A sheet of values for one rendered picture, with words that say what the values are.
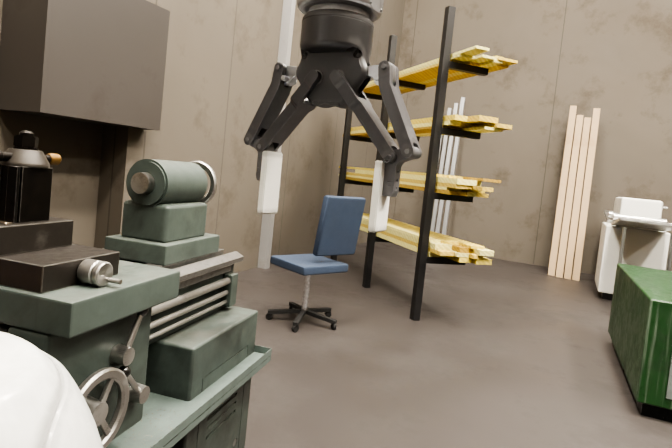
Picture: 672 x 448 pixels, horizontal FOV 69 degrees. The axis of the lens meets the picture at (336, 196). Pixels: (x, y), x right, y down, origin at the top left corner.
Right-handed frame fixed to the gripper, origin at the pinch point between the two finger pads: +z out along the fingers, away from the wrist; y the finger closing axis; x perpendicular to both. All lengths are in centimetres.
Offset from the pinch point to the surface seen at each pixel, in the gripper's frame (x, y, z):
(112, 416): 18, -52, 47
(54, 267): 4, -51, 16
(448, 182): 341, -83, -3
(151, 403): 42, -67, 59
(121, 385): 16, -48, 39
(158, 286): 24, -49, 22
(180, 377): 47, -64, 53
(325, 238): 266, -148, 46
